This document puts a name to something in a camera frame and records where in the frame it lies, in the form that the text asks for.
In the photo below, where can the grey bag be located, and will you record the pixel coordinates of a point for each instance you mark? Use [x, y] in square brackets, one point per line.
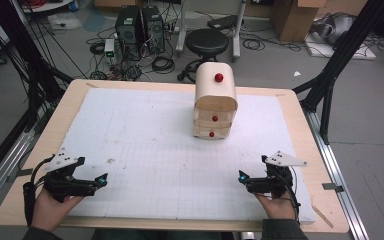
[335, 28]

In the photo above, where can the white flat board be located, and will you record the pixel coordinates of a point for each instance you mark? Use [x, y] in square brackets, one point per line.
[326, 50]

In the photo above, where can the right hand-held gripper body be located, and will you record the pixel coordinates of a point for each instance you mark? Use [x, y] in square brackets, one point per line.
[273, 181]

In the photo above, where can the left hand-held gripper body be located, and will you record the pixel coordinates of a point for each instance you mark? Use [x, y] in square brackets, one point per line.
[65, 183]

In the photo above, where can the aluminium rail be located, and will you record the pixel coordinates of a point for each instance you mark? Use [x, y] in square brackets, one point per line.
[3, 166]
[336, 173]

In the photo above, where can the large cardboard box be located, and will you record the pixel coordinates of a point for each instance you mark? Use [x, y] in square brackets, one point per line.
[293, 20]

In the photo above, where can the person's right hand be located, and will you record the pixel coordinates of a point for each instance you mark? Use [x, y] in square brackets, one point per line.
[278, 206]

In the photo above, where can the black computer tower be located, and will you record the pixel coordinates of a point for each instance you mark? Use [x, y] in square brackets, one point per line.
[153, 28]
[127, 28]

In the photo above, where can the small grey power supply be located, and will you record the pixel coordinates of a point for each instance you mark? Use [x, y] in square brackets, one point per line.
[109, 50]

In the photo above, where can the black power strip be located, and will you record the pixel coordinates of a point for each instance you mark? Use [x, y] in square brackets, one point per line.
[225, 21]

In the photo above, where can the person's left hand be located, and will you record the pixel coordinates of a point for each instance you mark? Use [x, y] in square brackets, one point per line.
[51, 211]

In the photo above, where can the white grid mat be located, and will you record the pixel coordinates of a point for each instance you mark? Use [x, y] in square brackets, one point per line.
[153, 150]

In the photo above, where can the wooden drawer with red knob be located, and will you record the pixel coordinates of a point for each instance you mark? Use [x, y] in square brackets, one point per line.
[211, 133]
[213, 119]

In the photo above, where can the black round stool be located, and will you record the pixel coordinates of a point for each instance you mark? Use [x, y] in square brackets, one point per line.
[206, 42]

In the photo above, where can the black frame stand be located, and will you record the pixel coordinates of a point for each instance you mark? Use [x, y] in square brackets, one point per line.
[340, 56]
[30, 66]

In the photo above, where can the small wooden drawer cabinet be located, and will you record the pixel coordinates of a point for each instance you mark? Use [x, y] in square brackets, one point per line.
[215, 90]

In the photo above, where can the white table leg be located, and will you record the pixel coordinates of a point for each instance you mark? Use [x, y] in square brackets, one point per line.
[181, 30]
[237, 33]

